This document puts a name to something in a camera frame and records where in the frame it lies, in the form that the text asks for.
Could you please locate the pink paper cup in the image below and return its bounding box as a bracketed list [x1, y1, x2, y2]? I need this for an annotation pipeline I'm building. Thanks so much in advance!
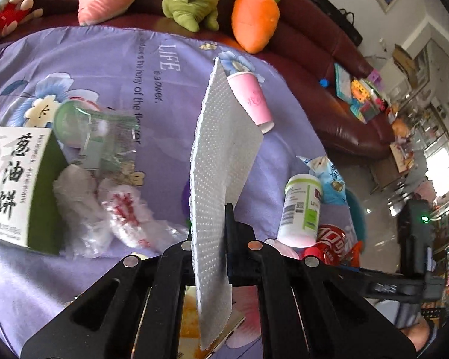
[226, 72, 275, 134]

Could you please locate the white plastic bag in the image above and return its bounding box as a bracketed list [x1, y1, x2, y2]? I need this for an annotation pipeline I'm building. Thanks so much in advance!
[52, 165, 109, 258]

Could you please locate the purple printed blanket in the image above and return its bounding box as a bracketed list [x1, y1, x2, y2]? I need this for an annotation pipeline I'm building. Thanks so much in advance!
[0, 26, 360, 359]

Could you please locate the teal children's book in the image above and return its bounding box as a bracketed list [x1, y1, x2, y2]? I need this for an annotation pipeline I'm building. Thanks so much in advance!
[334, 63, 354, 101]

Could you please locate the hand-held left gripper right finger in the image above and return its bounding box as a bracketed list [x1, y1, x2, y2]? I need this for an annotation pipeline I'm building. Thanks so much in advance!
[224, 203, 418, 359]

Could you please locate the white bottle green label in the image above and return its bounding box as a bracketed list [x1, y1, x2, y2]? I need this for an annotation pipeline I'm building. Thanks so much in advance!
[277, 174, 323, 248]

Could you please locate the white paper towel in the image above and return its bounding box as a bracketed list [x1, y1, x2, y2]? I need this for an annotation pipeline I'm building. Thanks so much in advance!
[189, 57, 264, 350]

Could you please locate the green and white carton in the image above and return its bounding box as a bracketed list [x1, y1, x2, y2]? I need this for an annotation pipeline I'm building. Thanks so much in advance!
[0, 126, 70, 257]

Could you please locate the brown bear plush red shirt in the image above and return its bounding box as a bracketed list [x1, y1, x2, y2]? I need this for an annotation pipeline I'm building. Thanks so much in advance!
[0, 0, 43, 50]

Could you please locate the black bag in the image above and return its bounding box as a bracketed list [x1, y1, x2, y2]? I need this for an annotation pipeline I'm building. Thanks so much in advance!
[333, 9, 363, 45]

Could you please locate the wooden side table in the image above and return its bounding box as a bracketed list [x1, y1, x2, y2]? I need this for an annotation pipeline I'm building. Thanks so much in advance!
[370, 150, 408, 192]

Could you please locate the yellow printed carton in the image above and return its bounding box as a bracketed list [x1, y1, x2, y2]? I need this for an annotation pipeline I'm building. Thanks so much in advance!
[178, 285, 248, 352]

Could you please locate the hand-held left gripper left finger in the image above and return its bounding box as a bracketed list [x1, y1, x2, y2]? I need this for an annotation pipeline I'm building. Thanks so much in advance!
[20, 230, 195, 359]

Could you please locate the person's foot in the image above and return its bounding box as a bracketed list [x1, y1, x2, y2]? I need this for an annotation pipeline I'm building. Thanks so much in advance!
[400, 322, 433, 351]

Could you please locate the orange carrot plush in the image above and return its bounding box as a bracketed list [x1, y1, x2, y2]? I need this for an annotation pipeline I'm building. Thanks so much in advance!
[231, 0, 280, 54]

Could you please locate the colourful plastic toy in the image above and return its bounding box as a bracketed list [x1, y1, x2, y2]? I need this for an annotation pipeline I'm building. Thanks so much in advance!
[350, 77, 388, 124]

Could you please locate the red cola can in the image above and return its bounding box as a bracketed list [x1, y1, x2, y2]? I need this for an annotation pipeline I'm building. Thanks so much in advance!
[303, 224, 354, 266]

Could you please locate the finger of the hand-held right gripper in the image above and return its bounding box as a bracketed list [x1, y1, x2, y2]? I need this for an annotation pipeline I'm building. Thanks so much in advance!
[332, 264, 426, 300]

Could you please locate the red printed plastic bag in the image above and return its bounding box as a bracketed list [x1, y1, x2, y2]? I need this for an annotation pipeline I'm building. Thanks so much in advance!
[97, 177, 189, 253]

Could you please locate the black mesh back support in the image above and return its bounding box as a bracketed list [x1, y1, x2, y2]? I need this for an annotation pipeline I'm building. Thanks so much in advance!
[300, 0, 339, 19]

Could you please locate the light blue bin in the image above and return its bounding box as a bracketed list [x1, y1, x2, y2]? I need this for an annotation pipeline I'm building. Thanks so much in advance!
[344, 189, 367, 247]

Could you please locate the light blue snack packet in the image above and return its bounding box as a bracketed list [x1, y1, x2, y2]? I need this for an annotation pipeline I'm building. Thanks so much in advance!
[296, 155, 348, 206]

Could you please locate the dark red leather sofa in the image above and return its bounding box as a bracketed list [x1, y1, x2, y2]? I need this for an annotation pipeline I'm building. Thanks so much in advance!
[15, 0, 397, 161]

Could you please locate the clear plastic cup green lid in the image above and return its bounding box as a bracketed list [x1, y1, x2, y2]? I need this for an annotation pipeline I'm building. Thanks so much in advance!
[53, 99, 139, 174]

